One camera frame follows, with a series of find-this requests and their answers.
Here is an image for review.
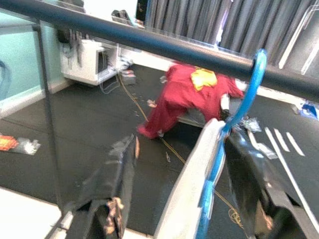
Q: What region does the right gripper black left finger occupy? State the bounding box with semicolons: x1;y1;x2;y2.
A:
65;134;140;239

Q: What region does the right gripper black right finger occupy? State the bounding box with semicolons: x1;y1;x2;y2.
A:
225;130;310;239

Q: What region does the white cloth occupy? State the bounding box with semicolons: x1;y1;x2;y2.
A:
154;118;226;239

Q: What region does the blue plastic clothes hanger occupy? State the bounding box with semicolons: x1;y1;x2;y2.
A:
195;48;268;239

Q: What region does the blue dustpan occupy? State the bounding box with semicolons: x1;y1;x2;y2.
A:
299;101;319;119

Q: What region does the red garment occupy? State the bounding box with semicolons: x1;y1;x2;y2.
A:
137;63;244;139

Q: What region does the orange white product tag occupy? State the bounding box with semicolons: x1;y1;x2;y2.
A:
0;134;41;156

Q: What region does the grey power strip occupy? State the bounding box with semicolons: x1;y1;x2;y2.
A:
121;71;137;85

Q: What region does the white cabinet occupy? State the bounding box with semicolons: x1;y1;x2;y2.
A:
59;38;118;87

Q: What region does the black metal clothes rack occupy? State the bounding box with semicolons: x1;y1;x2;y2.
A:
0;0;319;239

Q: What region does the grey curtain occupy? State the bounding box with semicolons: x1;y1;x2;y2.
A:
146;0;319;66

